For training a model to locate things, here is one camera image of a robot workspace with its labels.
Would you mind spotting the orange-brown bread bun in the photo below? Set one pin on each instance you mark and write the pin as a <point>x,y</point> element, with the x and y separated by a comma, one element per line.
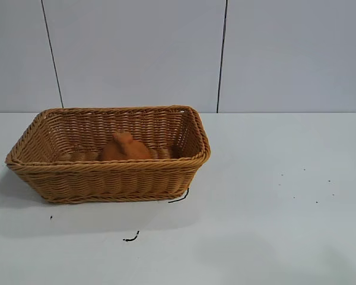
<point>127,151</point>

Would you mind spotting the brown woven wicker basket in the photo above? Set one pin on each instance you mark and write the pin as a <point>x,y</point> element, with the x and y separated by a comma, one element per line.
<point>106,178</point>

